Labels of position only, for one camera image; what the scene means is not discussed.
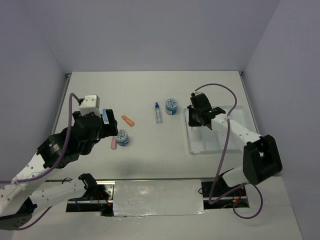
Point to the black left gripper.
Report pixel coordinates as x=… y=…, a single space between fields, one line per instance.
x=110 y=129

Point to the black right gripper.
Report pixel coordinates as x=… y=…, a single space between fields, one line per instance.
x=191 y=122

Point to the blue paint jar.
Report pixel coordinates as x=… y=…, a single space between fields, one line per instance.
x=171 y=106
x=122 y=138

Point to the orange highlighter cap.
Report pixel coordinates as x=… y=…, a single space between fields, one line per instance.
x=130 y=122

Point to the clear blue spray bottle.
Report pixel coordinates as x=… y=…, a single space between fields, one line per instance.
x=158 y=114

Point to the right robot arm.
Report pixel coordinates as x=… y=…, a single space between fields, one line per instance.
x=260 y=156

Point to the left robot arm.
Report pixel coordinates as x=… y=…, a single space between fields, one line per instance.
x=21 y=198

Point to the blue highlighter cap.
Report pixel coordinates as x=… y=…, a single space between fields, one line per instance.
x=105 y=116

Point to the pink highlighter cap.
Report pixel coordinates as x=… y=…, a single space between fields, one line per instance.
x=113 y=145

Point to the clear plastic organizer tray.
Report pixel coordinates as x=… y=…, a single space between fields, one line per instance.
x=203 y=141

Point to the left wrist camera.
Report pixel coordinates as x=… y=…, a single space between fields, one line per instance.
x=90 y=104

